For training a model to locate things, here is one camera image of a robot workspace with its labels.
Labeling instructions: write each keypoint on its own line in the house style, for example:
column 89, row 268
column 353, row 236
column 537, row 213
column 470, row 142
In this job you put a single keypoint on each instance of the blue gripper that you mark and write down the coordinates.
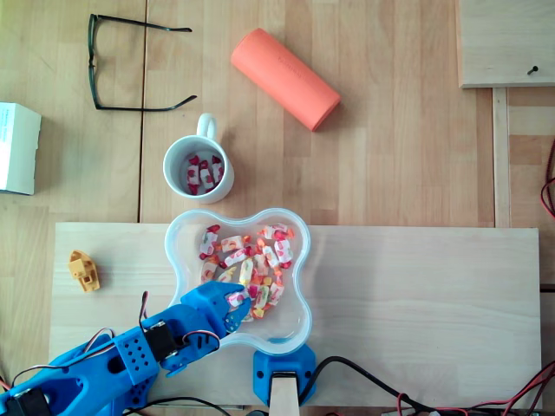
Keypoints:
column 207, row 302

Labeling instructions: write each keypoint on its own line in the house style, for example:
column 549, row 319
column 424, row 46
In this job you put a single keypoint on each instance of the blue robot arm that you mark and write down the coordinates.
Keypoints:
column 86, row 381

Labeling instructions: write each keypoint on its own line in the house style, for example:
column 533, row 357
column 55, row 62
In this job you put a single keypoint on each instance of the yellow print wrapped candy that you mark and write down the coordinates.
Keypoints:
column 246, row 271
column 227, row 275
column 263, row 294

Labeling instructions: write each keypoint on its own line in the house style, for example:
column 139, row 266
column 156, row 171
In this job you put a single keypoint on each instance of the orange print wrapped candy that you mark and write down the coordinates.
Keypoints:
column 210, row 268
column 260, row 264
column 232, row 243
column 276, row 291

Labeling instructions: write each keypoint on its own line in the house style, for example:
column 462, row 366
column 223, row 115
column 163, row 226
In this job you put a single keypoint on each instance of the translucent Haribo candy tub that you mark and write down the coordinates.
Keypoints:
column 182, row 242

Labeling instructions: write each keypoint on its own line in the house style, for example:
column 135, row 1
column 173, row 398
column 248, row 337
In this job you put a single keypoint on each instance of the white ceramic mug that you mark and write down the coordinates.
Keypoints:
column 225, row 186

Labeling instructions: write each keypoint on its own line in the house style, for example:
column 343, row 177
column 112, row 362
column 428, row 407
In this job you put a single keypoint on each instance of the orange printed toy boat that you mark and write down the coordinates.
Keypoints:
column 84, row 271

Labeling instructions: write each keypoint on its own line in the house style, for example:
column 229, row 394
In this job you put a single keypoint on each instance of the light wooden base board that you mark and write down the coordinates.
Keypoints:
column 412, row 303

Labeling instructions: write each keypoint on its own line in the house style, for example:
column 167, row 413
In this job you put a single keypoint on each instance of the orange glasses case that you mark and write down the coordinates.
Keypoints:
column 284, row 78

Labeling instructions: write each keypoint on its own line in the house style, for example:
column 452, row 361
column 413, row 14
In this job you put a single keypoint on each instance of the white cardboard box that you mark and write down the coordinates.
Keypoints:
column 17, row 147

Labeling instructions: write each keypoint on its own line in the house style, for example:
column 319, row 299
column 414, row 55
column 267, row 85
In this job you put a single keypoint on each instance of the dark framed eyeglasses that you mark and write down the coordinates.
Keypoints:
column 92, row 43

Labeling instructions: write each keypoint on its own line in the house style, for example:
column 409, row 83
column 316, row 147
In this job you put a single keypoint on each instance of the narrow wooden slat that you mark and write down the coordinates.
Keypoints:
column 500, row 151

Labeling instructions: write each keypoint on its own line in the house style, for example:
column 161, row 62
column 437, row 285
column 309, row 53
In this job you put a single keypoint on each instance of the wooden board with screw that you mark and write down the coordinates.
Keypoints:
column 498, row 43

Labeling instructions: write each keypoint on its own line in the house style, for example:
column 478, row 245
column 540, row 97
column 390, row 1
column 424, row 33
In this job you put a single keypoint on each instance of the black screw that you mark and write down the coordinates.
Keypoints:
column 532, row 70

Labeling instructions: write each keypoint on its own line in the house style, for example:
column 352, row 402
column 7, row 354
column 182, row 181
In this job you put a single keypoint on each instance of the blue post mount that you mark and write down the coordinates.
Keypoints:
column 262, row 372

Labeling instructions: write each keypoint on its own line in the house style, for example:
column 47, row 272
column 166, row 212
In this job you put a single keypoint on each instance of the wooden camera post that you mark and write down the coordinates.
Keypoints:
column 284, row 398

